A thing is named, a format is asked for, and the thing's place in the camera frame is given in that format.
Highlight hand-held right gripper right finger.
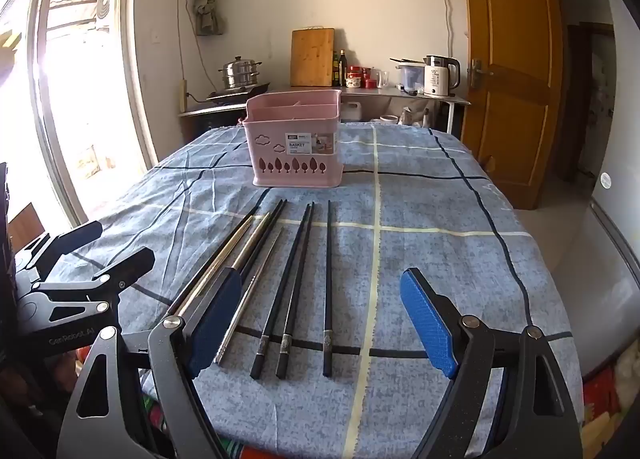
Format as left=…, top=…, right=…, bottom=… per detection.
left=399, top=267, right=585, bottom=459

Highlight sliding glass door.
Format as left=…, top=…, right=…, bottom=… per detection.
left=0, top=0, right=168, bottom=260

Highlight wooden cutting board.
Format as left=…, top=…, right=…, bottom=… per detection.
left=291, top=28, right=335, bottom=88

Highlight water filter pitcher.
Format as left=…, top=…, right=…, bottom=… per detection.
left=397, top=64, right=426, bottom=92

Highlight pink plastic basket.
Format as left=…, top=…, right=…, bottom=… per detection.
left=242, top=89, right=342, bottom=188

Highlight white electric kettle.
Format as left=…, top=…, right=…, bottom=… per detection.
left=424, top=55, right=461, bottom=98

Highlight metal door handle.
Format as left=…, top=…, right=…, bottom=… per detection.
left=467, top=59, right=493, bottom=87

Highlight wooden door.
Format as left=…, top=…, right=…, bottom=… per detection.
left=457, top=0, right=563, bottom=210

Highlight silver metal chopstick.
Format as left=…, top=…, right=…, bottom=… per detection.
left=167, top=216, right=256, bottom=322
left=214, top=226, right=284, bottom=367
left=177, top=211, right=273, bottom=325

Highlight tall metal shelf table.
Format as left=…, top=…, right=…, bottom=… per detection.
left=340, top=86, right=471, bottom=136

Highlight steel steamer pot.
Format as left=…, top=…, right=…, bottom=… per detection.
left=218, top=56, right=262, bottom=90

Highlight plastic bags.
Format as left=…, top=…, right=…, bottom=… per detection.
left=402, top=106, right=431, bottom=128

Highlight white refrigerator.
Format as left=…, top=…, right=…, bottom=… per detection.
left=580, top=0, right=640, bottom=375

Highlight low metal shelf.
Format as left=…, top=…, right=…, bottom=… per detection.
left=177, top=103, right=251, bottom=144

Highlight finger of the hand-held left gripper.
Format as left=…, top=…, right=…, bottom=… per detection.
left=15, top=220, right=103, bottom=267
left=75, top=246, right=156, bottom=312

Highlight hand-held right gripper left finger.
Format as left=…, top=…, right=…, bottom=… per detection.
left=57, top=266, right=244, bottom=459

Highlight blue checked tablecloth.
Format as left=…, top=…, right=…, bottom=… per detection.
left=47, top=123, right=586, bottom=459

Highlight hanging grey cloth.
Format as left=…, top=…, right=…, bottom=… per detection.
left=195, top=0, right=222, bottom=36

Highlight black induction cooker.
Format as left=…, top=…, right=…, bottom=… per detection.
left=206, top=83, right=271, bottom=102

